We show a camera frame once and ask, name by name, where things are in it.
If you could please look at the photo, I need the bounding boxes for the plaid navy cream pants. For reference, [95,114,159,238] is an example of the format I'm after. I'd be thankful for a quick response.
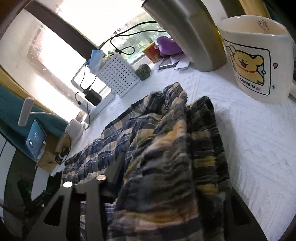
[63,83,231,240]

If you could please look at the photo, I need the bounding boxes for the beige plastic lidded container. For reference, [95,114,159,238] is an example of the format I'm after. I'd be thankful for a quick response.
[55,132,72,154]

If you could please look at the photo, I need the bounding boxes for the brown cardboard box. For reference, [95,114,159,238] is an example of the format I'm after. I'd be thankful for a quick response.
[37,135,60,174]

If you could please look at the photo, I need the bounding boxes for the white desk lamp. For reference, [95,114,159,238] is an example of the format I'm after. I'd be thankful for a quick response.
[18,97,85,141]

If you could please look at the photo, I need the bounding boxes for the tablet with teal screen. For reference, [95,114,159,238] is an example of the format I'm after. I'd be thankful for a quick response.
[25,119,47,161]

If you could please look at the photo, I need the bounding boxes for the teal curtain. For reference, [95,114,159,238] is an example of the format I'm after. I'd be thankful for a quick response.
[0,84,69,160]

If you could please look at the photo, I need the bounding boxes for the white usb charger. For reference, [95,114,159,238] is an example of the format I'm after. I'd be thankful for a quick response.
[77,101,89,114]

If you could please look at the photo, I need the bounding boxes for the black power adapter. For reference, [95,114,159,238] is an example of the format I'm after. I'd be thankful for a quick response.
[85,89,102,106]

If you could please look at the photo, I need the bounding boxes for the white perforated storage basket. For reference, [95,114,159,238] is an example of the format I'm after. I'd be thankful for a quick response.
[96,53,140,97]

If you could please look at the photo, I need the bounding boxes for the small green figurine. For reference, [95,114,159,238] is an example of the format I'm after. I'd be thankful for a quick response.
[135,64,151,81]

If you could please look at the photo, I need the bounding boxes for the orange yellow small can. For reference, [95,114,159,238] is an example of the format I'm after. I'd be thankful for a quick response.
[142,42,162,63]

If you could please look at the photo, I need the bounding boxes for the purple plush toy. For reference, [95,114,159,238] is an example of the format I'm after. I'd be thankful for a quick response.
[157,36,183,57]

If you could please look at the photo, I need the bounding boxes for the white table cloth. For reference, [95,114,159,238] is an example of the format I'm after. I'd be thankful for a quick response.
[70,64,295,240]

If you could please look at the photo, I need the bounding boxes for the stainless steel tumbler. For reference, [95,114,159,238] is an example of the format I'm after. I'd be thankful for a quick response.
[142,0,227,72]

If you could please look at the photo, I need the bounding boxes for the white cartoon bear mug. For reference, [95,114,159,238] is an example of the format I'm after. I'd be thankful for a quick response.
[217,15,294,104]

